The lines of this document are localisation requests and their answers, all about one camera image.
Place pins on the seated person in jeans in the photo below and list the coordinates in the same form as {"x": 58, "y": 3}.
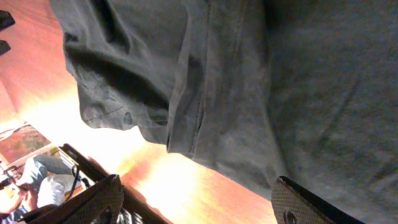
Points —
{"x": 45, "y": 180}

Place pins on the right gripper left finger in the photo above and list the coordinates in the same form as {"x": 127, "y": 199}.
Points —
{"x": 101, "y": 202}

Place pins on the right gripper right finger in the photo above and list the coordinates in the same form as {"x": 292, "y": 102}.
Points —
{"x": 293, "y": 204}

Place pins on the dark green t-shirt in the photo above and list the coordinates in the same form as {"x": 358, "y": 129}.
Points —
{"x": 252, "y": 89}

